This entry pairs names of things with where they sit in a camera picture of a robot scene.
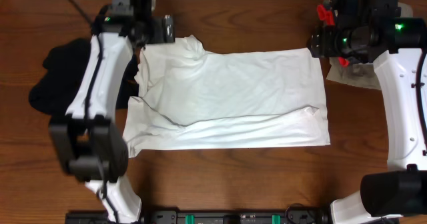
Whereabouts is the white t-shirt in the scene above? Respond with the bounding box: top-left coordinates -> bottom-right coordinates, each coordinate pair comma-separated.
123,36 -> 330,157

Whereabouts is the black mounting rail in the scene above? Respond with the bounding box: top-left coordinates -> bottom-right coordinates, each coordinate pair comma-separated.
64,209 -> 400,224

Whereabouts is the khaki folded garment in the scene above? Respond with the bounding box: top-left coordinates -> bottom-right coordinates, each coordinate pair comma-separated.
326,2 -> 414,91

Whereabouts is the black t-shirt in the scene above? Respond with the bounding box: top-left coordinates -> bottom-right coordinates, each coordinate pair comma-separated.
28,37 -> 139,117

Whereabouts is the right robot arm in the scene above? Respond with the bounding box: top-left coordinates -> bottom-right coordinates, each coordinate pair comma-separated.
308,0 -> 426,223

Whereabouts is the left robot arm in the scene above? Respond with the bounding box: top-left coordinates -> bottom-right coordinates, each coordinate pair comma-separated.
49,0 -> 175,223

